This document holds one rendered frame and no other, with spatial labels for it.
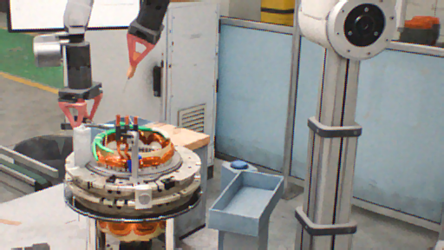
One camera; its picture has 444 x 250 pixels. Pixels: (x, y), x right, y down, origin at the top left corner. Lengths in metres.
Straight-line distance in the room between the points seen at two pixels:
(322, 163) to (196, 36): 2.40
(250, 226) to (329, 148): 0.35
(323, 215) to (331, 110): 0.27
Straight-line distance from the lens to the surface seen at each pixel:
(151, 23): 1.39
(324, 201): 1.64
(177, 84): 3.84
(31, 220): 1.98
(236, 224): 1.34
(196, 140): 1.77
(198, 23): 3.90
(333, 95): 1.56
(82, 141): 1.47
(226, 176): 1.67
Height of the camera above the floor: 1.63
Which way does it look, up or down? 17 degrees down
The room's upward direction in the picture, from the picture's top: 2 degrees clockwise
